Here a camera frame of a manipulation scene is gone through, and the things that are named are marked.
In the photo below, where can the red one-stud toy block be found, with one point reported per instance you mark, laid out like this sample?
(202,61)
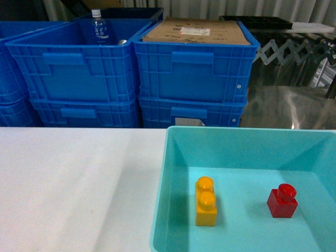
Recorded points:
(282,201)

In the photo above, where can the yellow two-stud toy block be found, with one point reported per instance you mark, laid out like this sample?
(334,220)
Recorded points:
(205,202)

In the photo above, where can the lower right blue crate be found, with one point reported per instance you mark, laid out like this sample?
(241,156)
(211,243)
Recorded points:
(162,113)

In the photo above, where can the blue crate with cardboard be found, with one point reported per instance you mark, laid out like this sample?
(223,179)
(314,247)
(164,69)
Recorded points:
(195,72)

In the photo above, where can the teal plastic tray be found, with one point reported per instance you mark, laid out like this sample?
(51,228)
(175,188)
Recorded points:
(245,165)

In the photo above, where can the silver metal can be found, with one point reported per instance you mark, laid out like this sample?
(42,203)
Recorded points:
(122,42)

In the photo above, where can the brown cardboard sheet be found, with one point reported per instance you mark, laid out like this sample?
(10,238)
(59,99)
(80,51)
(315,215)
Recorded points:
(197,31)

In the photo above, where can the blue crate with bottle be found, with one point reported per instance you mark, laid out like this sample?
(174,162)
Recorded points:
(65,64)

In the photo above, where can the clear plastic water bottle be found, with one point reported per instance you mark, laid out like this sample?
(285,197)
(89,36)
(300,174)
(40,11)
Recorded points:
(100,31)

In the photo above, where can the lower middle blue crate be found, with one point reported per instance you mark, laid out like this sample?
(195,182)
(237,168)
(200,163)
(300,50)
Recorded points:
(71,114)

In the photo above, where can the black plastic tray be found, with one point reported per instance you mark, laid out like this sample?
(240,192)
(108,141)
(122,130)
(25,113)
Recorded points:
(260,22)

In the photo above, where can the far left lower blue crate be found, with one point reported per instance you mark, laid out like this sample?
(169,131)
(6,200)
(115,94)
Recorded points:
(20,114)

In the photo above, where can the far left upper blue crate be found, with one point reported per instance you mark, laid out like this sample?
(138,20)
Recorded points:
(13,85)

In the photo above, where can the white foam board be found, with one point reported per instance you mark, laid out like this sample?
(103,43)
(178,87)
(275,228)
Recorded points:
(302,28)

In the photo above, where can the grey scissor lattice conveyor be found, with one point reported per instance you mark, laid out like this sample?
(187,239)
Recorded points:
(299,50)

